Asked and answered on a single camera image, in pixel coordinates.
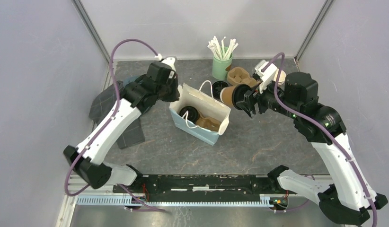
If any black coffee cup lid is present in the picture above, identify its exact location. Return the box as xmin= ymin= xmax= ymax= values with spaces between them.
xmin=232 ymin=84 xmax=251 ymax=110

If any green straw holder cup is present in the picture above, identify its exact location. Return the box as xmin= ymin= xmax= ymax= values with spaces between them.
xmin=212 ymin=54 xmax=233 ymax=80

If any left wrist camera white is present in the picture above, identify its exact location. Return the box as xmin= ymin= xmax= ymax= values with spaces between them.
xmin=155 ymin=53 xmax=177 ymax=71

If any left aluminium frame post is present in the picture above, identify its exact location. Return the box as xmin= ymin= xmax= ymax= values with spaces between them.
xmin=71 ymin=0 xmax=110 ymax=63

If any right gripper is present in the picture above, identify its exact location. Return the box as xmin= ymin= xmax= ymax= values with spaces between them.
xmin=237 ymin=74 xmax=301 ymax=119

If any stack of black lids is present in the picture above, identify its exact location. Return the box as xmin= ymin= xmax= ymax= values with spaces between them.
xmin=212 ymin=81 xmax=229 ymax=101

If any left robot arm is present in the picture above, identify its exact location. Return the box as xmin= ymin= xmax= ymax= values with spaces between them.
xmin=63 ymin=57 xmax=179 ymax=193

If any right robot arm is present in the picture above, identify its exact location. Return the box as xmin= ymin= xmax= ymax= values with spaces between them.
xmin=231 ymin=72 xmax=388 ymax=226

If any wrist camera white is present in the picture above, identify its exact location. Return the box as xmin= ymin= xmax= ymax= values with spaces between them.
xmin=253 ymin=60 xmax=278 ymax=94
xmin=155 ymin=53 xmax=177 ymax=71

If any right aluminium frame post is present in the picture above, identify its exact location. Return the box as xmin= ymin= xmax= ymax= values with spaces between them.
xmin=294 ymin=0 xmax=335 ymax=64

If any stack of paper cups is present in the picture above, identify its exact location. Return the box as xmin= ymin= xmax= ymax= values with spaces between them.
xmin=273 ymin=70 xmax=286 ymax=86

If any light blue paper bag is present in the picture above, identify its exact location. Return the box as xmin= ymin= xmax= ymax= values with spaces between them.
xmin=169 ymin=80 xmax=231 ymax=145

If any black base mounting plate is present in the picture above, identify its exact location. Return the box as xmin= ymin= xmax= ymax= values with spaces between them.
xmin=127 ymin=175 xmax=292 ymax=202

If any grey checked cloth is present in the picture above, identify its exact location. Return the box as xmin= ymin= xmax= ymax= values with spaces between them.
xmin=88 ymin=80 xmax=145 ymax=149

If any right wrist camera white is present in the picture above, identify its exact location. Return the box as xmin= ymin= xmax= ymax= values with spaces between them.
xmin=253 ymin=60 xmax=278 ymax=94

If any blue cloth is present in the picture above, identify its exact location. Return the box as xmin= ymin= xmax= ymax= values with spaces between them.
xmin=123 ymin=76 xmax=139 ymax=87

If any remaining cardboard carrier tray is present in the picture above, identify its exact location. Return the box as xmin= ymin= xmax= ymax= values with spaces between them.
xmin=227 ymin=67 xmax=258 ymax=87

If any brown paper coffee cup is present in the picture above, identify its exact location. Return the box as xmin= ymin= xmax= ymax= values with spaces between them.
xmin=220 ymin=86 xmax=237 ymax=108

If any cardboard cup carrier tray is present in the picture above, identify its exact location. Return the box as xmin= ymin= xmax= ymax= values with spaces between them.
xmin=196 ymin=117 xmax=221 ymax=132

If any aluminium frame post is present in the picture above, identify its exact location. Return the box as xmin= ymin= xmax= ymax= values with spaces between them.
xmin=71 ymin=0 xmax=110 ymax=63
xmin=294 ymin=0 xmax=335 ymax=64

